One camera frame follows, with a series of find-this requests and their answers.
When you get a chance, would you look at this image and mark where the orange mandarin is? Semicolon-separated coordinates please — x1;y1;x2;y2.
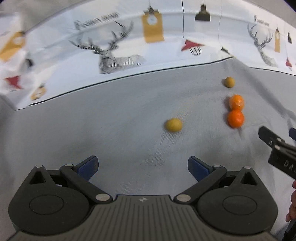
227;109;245;128
229;94;245;110

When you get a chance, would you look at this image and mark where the yellow longan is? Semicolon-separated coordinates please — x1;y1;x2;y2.
165;118;183;132
224;76;235;88

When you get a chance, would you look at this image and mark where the person's right hand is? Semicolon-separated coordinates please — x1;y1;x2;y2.
285;181;296;222

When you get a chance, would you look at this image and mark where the grey sofa cover cloth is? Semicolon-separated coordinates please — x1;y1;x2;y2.
0;0;296;241

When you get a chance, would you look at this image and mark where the white deer print cloth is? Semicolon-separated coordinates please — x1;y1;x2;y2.
1;1;295;109

